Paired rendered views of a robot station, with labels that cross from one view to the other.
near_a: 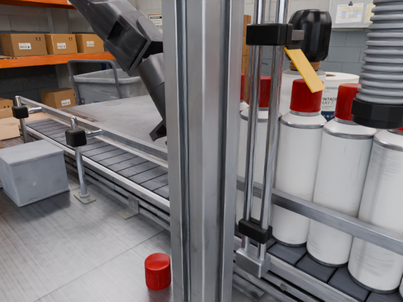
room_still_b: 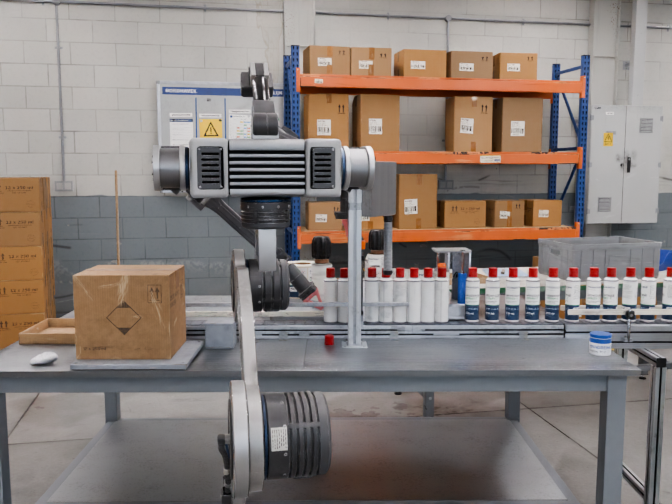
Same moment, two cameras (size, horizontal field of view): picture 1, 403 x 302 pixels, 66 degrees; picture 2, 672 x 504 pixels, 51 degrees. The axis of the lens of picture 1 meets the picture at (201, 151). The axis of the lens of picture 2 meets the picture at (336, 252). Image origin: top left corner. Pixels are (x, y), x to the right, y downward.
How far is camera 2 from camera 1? 2.29 m
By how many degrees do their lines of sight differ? 45
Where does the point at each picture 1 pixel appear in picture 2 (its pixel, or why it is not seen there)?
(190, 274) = (353, 324)
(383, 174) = (384, 288)
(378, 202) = (385, 296)
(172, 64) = (351, 267)
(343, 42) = (184, 210)
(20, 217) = not seen: hidden behind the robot
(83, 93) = not seen: outside the picture
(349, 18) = not seen: hidden behind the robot
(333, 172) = (372, 292)
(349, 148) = (375, 284)
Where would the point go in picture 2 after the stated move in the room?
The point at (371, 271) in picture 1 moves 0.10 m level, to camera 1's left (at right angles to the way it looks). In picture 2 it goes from (386, 317) to (368, 321)
